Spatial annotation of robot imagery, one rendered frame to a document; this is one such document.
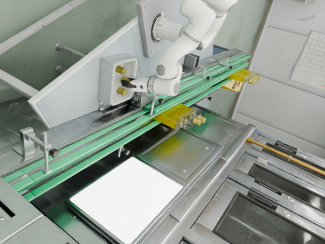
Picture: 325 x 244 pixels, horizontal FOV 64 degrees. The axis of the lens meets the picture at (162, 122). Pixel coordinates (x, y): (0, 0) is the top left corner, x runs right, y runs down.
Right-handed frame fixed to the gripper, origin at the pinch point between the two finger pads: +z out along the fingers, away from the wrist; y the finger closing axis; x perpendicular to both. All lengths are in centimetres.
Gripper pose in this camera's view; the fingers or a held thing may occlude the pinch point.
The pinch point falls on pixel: (127, 82)
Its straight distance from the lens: 133.5
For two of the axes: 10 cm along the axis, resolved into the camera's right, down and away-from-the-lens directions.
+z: -8.3, -1.7, 5.3
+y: 5.6, -3.6, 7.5
